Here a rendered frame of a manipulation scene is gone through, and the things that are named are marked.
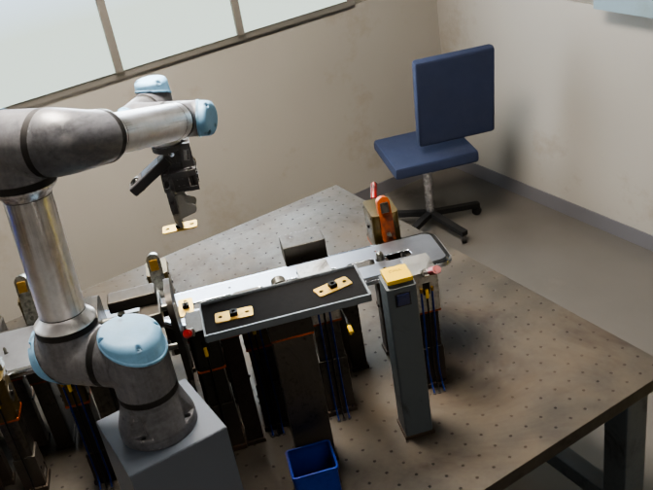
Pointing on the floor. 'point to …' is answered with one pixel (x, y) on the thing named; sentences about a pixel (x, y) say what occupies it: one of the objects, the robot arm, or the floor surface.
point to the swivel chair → (444, 125)
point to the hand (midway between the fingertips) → (178, 221)
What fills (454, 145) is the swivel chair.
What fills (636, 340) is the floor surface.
